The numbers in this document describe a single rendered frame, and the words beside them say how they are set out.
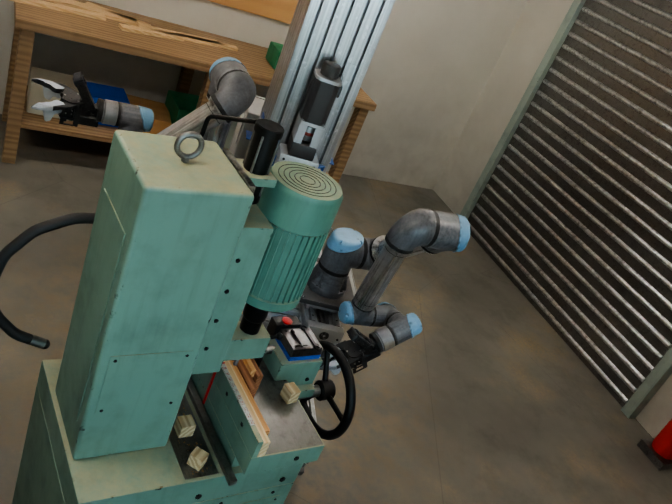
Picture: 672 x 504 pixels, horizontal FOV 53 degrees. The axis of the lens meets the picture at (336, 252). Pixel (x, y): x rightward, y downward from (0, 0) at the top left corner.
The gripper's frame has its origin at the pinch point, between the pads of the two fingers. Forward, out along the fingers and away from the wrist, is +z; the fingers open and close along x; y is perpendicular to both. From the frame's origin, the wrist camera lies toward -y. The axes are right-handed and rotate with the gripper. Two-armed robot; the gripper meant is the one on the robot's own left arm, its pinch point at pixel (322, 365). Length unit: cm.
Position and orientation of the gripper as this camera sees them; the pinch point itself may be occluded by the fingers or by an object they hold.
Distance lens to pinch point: 216.7
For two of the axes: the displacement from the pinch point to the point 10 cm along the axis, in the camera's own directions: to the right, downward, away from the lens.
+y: 1.0, 6.9, 7.1
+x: -4.6, -6.0, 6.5
